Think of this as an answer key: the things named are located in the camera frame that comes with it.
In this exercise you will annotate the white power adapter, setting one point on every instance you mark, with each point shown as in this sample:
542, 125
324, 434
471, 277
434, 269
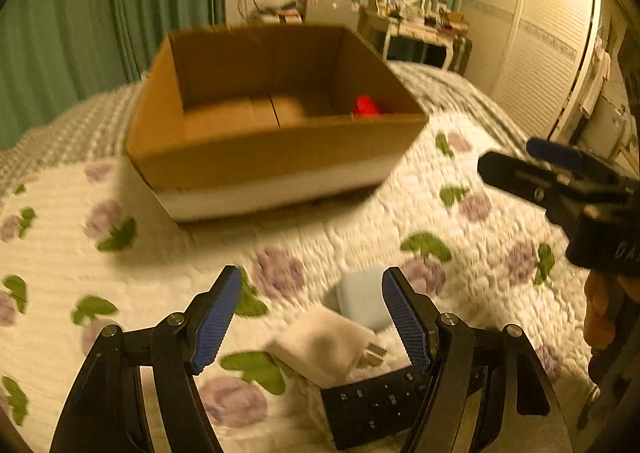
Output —
315, 345

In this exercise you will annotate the white louvred wardrobe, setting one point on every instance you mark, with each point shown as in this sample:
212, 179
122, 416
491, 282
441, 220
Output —
530, 33

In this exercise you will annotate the black remote control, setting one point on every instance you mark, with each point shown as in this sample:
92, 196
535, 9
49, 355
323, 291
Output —
370, 408

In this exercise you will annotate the person's right hand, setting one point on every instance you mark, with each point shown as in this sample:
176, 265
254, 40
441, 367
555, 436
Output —
600, 315

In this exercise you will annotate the light blue small case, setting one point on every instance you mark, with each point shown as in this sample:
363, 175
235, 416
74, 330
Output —
357, 300

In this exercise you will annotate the brown cardboard box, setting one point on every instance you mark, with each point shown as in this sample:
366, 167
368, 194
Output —
260, 158

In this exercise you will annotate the dark suitcase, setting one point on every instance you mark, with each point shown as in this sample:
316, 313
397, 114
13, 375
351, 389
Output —
460, 55

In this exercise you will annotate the silver small fridge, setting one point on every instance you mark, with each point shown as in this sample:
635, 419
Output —
330, 10

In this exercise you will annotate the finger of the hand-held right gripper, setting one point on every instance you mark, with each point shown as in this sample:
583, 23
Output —
520, 180
550, 150

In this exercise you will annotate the white floral quilt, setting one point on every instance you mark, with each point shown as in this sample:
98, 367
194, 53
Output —
310, 253

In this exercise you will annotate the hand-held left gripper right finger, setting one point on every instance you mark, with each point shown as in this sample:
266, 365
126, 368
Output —
407, 323

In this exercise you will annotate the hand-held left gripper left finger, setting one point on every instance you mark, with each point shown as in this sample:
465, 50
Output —
215, 320

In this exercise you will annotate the white dressing table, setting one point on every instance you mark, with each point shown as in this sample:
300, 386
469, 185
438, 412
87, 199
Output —
400, 30

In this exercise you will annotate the red object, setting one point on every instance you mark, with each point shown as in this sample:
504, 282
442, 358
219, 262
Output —
367, 107

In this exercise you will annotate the wide teal curtain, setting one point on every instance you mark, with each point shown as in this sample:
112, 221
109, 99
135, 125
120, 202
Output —
75, 23

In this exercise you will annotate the white hanging cloth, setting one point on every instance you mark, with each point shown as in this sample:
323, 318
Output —
597, 78

